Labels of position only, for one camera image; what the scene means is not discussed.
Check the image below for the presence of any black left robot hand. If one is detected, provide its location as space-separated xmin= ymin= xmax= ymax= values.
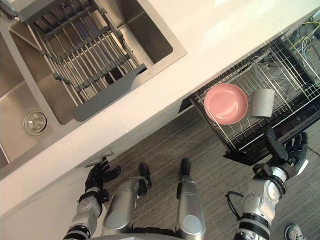
xmin=84 ymin=159 xmax=122 ymax=199

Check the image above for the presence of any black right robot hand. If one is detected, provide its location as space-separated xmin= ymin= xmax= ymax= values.
xmin=264 ymin=128 xmax=310 ymax=176

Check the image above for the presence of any grey cup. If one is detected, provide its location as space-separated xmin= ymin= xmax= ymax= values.
xmin=250 ymin=87 xmax=276 ymax=119

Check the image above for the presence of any round metal sink drain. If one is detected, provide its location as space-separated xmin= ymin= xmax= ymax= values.
xmin=23 ymin=108 xmax=48 ymax=136

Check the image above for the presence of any grey sink drying rack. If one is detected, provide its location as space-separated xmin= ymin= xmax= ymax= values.
xmin=18 ymin=0 xmax=148 ymax=123

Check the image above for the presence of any stainless steel double sink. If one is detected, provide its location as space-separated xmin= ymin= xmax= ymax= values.
xmin=0 ymin=0 xmax=188 ymax=171

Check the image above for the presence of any dark left robot foot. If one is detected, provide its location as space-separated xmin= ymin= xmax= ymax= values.
xmin=138 ymin=162 xmax=153 ymax=190

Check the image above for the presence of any dark robot foot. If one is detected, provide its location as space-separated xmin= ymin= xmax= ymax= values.
xmin=138 ymin=162 xmax=153 ymax=190
xmin=179 ymin=157 xmax=192 ymax=176

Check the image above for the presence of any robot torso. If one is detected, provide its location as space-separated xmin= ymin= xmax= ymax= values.
xmin=87 ymin=225 xmax=181 ymax=240

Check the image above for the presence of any person's shoe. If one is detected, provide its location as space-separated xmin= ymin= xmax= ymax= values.
xmin=284 ymin=223 xmax=308 ymax=240

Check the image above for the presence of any pink bowl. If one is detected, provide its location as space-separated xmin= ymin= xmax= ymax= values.
xmin=203 ymin=83 xmax=249 ymax=125

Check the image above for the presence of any dark right robot foot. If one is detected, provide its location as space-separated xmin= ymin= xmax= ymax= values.
xmin=179 ymin=157 xmax=192 ymax=176

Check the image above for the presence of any silver right robot leg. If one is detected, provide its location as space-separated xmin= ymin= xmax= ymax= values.
xmin=175 ymin=173 xmax=206 ymax=236

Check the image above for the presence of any silver cabinet handle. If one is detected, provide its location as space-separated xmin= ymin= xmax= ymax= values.
xmin=83 ymin=147 xmax=114 ymax=168

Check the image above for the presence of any wire dishwasher rack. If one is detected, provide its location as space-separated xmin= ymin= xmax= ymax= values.
xmin=188 ymin=31 xmax=320 ymax=154

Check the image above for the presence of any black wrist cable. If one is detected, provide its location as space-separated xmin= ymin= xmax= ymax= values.
xmin=225 ymin=190 xmax=248 ymax=222

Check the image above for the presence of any grey cable bundle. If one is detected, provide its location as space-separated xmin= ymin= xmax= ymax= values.
xmin=298 ymin=37 xmax=320 ymax=78

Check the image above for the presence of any yellow cable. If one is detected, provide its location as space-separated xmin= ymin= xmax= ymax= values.
xmin=292 ymin=20 xmax=320 ymax=48

